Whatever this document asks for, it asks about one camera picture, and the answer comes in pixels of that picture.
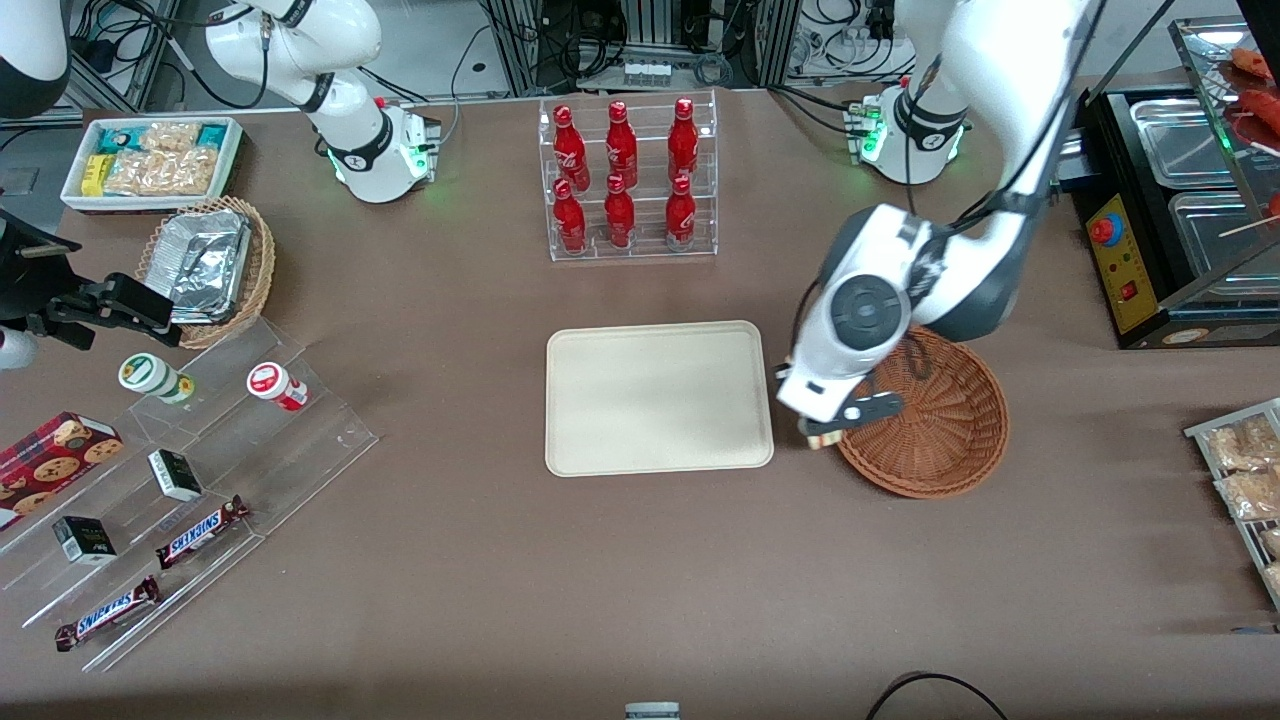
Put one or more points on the red sausage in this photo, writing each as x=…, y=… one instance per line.
x=1262, y=103
x=1255, y=63

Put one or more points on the stainless steel pan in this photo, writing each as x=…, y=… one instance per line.
x=1210, y=240
x=1180, y=140

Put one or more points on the clear acrylic stepped display stand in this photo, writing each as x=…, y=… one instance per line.
x=300, y=450

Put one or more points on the aluminium foil container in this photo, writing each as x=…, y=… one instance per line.
x=205, y=265

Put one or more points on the light wicker basket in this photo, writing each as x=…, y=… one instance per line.
x=260, y=270

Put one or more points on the red chocolate chip cookie box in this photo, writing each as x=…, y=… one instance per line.
x=50, y=460

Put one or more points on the cream rectangular plastic tray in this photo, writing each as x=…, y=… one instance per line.
x=660, y=400

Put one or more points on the small black carton box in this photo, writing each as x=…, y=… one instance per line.
x=85, y=540
x=175, y=475

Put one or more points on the green lidded sunflower cup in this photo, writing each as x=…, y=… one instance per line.
x=150, y=375

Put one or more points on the clear bag of crackers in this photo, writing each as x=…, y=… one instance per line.
x=1240, y=445
x=1250, y=493

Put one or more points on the silver metal box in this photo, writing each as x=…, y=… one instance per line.
x=1075, y=160

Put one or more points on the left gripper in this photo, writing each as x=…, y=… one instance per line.
x=780, y=370

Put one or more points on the black hot dog appliance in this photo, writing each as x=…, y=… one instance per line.
x=1150, y=290

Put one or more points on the grey metal display rack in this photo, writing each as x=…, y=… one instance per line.
x=1200, y=432

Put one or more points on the yellow snack packet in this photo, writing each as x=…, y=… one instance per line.
x=95, y=175

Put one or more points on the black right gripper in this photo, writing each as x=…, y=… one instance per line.
x=22, y=280

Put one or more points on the red lidded white cup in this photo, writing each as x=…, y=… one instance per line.
x=275, y=385

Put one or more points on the red cola bottle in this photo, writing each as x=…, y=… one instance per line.
x=570, y=222
x=570, y=150
x=681, y=218
x=621, y=148
x=683, y=145
x=619, y=218

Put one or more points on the red emergency stop button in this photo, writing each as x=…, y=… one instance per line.
x=1105, y=230

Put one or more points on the brown wicker basket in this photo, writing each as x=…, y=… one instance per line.
x=940, y=440

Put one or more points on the triangle sandwich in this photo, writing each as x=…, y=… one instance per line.
x=823, y=442

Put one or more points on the glass appliance cover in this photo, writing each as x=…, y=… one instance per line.
x=1200, y=40

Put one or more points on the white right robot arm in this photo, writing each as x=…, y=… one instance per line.
x=300, y=40

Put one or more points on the aluminium frame equipment rack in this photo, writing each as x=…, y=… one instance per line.
x=640, y=30

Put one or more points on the white plastic snack bin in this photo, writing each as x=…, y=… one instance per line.
x=75, y=195

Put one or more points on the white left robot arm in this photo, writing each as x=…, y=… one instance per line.
x=1000, y=60

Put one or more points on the clear puffed snack bag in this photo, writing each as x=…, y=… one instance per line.
x=172, y=135
x=160, y=172

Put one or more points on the Snickers chocolate bar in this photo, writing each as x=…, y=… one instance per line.
x=200, y=532
x=105, y=612

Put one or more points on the teal snack packet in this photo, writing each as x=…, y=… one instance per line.
x=213, y=135
x=120, y=138

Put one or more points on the clear acrylic bottle rack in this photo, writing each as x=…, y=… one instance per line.
x=645, y=175

